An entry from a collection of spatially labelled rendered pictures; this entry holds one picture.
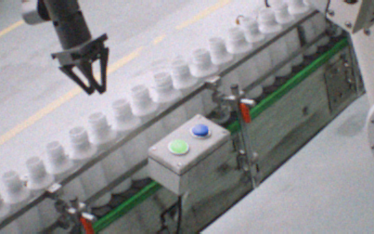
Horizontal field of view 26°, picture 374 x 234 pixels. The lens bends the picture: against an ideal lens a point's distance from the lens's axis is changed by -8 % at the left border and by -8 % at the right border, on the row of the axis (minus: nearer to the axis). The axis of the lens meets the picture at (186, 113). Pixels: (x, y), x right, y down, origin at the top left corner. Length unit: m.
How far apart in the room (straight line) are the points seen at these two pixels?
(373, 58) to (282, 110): 0.78
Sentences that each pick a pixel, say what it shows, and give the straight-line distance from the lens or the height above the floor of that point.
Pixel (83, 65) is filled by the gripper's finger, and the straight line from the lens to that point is 1.44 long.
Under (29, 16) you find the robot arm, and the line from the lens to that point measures 1.52.
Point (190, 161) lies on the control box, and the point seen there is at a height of 1.10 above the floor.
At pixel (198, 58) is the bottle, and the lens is 1.82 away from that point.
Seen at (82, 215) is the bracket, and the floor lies 1.08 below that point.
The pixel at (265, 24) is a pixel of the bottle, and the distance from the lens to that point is 1.99.
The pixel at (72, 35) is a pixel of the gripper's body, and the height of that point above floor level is 1.38.
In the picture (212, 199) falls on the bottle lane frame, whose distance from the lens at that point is 1.86.
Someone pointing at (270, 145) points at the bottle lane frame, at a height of 0.89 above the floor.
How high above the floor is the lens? 1.83
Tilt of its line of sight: 25 degrees down
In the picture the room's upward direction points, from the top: 15 degrees counter-clockwise
